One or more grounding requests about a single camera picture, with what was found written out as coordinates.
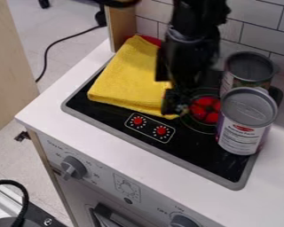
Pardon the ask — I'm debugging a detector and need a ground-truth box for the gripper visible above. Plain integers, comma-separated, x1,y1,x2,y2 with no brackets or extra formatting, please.
154,36,225,116

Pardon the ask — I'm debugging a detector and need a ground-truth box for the yellow cloth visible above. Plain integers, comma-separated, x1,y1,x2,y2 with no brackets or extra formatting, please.
86,35,180,121

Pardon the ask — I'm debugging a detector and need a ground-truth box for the toy stove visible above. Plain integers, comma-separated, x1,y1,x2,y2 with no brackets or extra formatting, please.
59,56,284,192

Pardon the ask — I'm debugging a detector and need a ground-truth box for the red toy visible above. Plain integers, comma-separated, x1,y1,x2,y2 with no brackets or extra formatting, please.
138,34,164,49

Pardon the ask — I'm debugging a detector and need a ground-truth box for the white label can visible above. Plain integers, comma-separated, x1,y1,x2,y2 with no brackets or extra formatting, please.
215,86,280,156

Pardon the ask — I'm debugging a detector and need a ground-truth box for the silver can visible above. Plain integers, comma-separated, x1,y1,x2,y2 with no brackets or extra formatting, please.
218,51,282,98

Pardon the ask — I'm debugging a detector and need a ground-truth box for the wooden board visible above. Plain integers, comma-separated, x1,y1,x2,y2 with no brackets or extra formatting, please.
0,0,42,139

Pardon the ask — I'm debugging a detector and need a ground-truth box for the wooden post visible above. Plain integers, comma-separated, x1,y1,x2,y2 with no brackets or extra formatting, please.
104,1,138,54

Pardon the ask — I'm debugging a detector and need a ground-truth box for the thin black cable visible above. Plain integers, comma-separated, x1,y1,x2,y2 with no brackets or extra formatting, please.
34,24,109,84

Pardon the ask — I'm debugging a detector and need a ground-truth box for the thick black cable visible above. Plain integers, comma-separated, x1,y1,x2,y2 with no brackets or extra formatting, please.
0,179,31,227

